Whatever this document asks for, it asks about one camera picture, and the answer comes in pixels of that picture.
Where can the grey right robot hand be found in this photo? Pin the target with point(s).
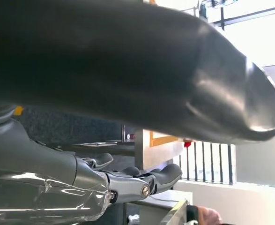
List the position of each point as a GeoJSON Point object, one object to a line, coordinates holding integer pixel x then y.
{"type": "Point", "coordinates": [104, 62]}

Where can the small red object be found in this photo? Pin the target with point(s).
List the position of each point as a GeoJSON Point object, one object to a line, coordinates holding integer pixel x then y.
{"type": "Point", "coordinates": [187, 144]}

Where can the black window railing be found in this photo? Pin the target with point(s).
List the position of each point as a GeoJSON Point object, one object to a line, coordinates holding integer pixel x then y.
{"type": "Point", "coordinates": [204, 161]}

